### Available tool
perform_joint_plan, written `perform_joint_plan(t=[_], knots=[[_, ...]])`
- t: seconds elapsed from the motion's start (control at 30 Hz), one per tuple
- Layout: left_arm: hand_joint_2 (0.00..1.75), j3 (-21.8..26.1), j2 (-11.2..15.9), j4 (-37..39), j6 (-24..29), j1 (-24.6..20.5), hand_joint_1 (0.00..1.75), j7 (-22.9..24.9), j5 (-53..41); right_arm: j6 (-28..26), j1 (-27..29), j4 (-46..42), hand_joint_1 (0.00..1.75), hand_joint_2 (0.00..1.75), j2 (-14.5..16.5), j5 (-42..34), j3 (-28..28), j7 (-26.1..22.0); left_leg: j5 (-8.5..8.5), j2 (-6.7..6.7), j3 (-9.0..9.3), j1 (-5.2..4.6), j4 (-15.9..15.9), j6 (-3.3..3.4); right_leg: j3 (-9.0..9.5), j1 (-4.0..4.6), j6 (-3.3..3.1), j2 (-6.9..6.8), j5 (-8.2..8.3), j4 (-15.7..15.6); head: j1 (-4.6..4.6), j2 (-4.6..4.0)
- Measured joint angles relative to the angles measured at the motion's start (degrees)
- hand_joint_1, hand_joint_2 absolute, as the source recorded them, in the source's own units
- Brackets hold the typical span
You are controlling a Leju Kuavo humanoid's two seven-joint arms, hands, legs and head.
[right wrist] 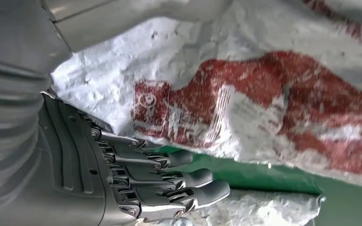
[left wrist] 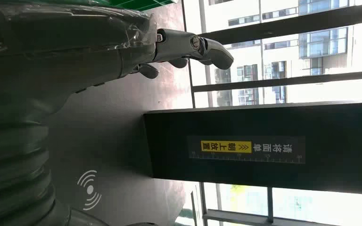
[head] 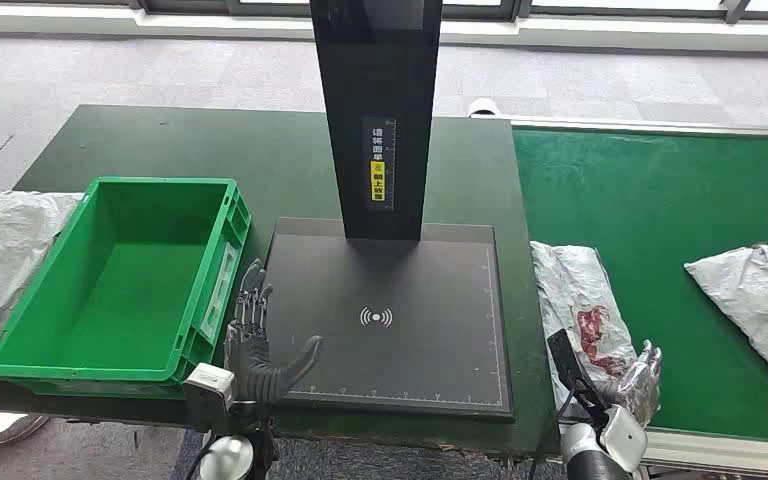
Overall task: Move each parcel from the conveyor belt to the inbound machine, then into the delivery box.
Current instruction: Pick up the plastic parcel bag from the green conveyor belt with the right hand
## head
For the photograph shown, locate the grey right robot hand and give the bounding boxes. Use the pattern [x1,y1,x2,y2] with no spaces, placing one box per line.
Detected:
[599,339,664,425]

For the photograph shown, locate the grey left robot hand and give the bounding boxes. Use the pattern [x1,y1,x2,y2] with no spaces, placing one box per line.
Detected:
[223,258,324,405]

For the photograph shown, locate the grey parcel bag red print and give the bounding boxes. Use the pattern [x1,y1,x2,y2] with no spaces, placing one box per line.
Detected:
[529,240,640,415]

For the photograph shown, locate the grey parcel bag torn brown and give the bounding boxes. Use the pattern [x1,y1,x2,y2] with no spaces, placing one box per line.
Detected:
[683,243,768,409]

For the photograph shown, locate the black inbound scanning machine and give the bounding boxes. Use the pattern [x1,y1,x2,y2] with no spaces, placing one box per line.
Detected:
[261,0,516,424]

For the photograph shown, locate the green conveyor belt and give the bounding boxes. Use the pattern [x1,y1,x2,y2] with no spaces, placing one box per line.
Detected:
[511,125,768,445]

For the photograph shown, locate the crumpled grey parcel bag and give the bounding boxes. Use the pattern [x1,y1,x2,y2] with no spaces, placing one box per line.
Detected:
[0,190,85,379]

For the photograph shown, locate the white conveyor roller end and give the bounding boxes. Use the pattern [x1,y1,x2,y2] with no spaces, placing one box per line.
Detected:
[468,97,506,119]

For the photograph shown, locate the green plastic crate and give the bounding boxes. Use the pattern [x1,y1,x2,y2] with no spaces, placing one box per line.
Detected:
[0,176,253,401]

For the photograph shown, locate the black yellow label sticker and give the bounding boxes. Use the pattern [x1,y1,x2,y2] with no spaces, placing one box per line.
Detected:
[362,117,399,212]

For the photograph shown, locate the dark green table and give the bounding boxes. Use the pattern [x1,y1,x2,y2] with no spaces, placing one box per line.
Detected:
[0,104,561,460]

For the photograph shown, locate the shiny chrome round base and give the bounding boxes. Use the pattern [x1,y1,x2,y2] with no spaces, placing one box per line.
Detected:
[0,409,51,447]

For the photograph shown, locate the white window sill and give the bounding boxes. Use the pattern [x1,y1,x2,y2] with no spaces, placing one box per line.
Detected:
[0,5,768,54]

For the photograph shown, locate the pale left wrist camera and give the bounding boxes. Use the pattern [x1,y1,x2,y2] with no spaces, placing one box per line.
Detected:
[181,362,237,432]

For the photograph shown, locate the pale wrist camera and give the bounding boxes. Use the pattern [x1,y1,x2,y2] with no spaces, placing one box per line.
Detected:
[181,362,237,432]
[546,328,609,429]

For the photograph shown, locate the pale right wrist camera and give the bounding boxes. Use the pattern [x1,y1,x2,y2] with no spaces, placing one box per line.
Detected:
[546,328,609,429]

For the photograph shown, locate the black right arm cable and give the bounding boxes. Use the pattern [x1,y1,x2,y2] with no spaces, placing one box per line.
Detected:
[528,390,577,480]

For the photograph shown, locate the dark window frame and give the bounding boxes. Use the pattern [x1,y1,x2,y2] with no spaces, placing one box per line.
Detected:
[0,0,768,24]

